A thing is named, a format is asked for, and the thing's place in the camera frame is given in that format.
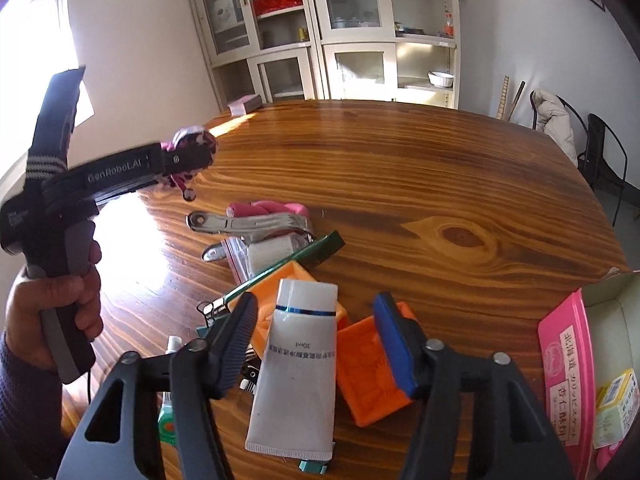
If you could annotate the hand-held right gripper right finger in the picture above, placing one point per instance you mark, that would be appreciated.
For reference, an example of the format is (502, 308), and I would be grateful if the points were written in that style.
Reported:
(395, 345)

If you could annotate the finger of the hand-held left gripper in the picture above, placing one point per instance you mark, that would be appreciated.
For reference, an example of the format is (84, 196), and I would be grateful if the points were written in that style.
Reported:
(182, 158)

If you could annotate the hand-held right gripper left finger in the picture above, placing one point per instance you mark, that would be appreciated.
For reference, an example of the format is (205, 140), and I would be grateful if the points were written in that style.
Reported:
(237, 341)

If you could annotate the pink patterned fabric pouch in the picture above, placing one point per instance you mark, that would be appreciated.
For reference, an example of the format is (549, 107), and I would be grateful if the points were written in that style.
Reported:
(192, 135)

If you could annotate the black binder clip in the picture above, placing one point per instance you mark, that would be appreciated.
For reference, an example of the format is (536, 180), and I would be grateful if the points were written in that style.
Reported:
(210, 311)

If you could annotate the orange carved cube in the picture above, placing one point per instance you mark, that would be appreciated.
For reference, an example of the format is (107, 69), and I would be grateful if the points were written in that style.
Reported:
(365, 375)
(302, 272)

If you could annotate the white cream tube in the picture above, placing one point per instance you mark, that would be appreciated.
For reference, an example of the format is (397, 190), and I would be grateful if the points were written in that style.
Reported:
(295, 385)

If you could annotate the green cosmetic tube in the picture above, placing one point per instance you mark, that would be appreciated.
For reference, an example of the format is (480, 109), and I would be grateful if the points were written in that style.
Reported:
(280, 272)

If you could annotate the silver metal tool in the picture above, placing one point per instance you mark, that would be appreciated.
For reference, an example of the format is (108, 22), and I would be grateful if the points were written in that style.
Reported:
(250, 222)

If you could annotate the pink rubber item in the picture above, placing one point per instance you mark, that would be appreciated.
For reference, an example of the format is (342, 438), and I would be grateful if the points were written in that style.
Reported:
(265, 208)

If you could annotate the green and white bottle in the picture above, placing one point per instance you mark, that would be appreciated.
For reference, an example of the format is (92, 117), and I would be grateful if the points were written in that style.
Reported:
(167, 422)

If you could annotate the small teal item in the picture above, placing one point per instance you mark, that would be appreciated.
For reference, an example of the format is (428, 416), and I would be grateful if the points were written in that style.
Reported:
(312, 466)

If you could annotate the pink tin box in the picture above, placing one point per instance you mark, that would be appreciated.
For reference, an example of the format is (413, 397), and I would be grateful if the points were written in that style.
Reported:
(565, 360)

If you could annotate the person's left forearm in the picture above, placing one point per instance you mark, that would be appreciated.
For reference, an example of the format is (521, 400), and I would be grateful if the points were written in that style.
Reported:
(25, 405)

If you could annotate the beige cabinet with red items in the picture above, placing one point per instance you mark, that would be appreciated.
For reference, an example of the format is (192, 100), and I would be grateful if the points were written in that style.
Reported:
(235, 60)

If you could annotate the person's left hand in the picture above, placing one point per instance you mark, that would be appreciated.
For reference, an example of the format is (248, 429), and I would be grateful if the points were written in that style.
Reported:
(30, 305)

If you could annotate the pink book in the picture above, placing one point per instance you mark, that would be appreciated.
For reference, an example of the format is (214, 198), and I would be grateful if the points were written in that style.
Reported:
(245, 104)

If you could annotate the bright window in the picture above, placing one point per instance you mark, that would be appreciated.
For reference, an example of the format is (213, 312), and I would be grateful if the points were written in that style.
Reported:
(35, 60)

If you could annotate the white carton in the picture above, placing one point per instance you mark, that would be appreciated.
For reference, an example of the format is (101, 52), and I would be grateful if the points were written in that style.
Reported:
(225, 10)

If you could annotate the red packets pile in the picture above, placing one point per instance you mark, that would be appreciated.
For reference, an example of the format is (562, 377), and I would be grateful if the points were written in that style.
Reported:
(277, 1)

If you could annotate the beige cabinet with bowl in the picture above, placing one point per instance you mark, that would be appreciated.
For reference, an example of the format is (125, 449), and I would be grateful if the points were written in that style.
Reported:
(360, 60)

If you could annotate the white cups set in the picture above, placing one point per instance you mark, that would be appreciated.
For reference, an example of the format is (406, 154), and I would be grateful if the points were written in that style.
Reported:
(352, 22)

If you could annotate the yellow medicine box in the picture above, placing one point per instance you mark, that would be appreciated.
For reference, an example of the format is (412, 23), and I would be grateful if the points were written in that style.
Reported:
(615, 400)

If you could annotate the dark shelf clutter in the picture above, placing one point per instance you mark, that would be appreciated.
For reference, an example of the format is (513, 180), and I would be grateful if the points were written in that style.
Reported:
(410, 28)

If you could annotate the black chair with coat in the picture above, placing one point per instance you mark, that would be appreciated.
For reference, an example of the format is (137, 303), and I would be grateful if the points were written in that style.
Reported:
(582, 152)

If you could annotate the bamboo stick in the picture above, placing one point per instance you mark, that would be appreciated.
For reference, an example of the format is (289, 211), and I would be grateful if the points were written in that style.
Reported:
(502, 97)

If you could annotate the white bowl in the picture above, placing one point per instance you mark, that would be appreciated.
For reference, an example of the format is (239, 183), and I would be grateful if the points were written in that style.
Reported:
(441, 78)

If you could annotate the dark wooden stick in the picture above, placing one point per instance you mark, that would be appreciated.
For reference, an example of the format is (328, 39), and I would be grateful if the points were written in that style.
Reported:
(515, 101)

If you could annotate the beige padded coat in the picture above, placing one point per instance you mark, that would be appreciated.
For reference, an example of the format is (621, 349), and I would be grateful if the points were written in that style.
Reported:
(552, 120)

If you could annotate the black wicker chair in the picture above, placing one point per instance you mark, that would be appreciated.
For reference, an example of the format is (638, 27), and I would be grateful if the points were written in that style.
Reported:
(607, 150)

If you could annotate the orange drink bottle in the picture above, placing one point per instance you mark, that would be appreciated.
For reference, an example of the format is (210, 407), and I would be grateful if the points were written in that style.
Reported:
(449, 25)

